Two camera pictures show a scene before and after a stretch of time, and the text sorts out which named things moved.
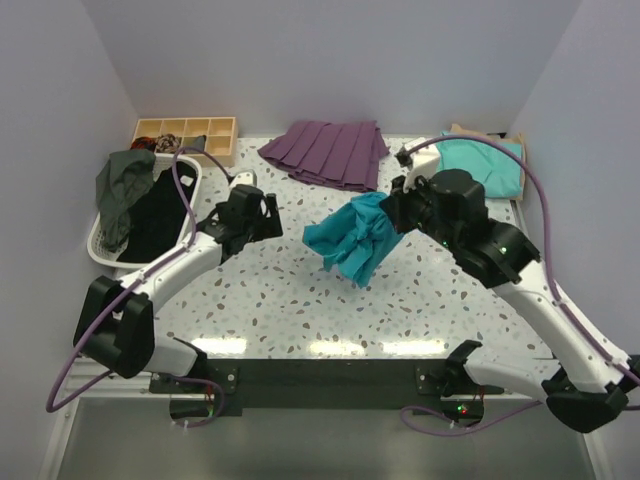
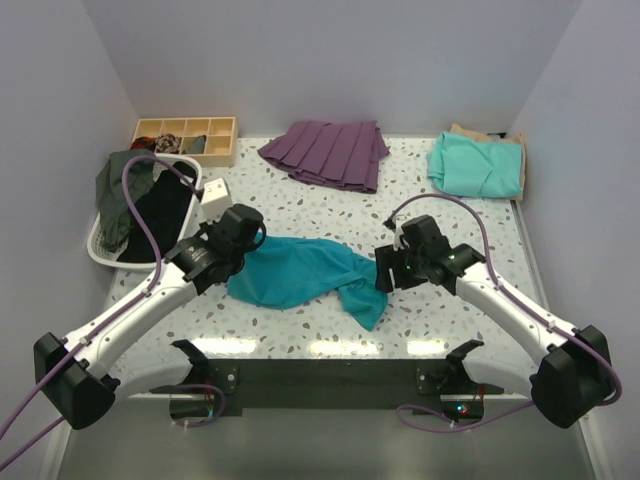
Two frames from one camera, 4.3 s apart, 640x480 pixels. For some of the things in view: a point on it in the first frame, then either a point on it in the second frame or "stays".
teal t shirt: x=356 y=239 -> x=291 y=271
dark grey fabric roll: x=199 y=143 stays
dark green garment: x=120 y=179 stays
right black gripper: x=396 y=201 -> x=388 y=258
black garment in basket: x=156 y=219 stays
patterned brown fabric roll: x=167 y=143 stays
